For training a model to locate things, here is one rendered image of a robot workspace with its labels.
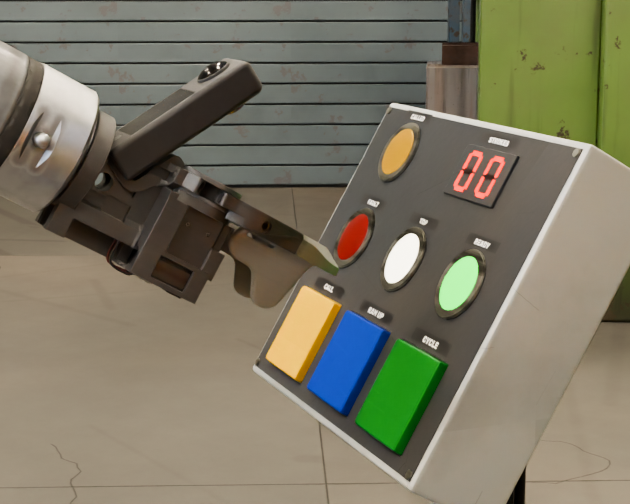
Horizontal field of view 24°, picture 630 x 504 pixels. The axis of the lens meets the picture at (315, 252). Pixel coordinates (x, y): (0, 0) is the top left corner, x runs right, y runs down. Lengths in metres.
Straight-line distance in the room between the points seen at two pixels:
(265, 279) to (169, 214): 0.09
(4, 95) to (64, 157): 0.05
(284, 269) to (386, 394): 0.15
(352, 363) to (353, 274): 0.11
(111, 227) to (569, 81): 4.56
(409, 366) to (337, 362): 0.11
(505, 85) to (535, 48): 0.17
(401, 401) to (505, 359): 0.09
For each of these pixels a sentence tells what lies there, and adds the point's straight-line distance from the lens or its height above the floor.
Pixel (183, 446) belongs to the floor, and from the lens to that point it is 4.10.
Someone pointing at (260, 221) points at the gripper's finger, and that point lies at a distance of 0.98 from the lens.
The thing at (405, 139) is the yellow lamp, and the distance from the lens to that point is 1.28.
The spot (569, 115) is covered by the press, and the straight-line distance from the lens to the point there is 5.49.
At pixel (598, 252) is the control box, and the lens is 1.07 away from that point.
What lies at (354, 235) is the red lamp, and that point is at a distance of 1.27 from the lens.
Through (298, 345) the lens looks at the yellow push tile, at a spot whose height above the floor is 1.00.
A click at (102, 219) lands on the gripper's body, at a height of 1.16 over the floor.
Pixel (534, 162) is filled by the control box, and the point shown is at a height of 1.18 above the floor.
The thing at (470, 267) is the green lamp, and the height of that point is 1.10.
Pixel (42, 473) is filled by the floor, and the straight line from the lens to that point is 3.95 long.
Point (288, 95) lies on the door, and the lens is 8.56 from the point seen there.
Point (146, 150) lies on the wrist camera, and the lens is 0.97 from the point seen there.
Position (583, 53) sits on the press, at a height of 0.99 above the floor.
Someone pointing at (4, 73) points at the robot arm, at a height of 1.26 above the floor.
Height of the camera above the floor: 1.33
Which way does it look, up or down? 11 degrees down
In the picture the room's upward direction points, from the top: straight up
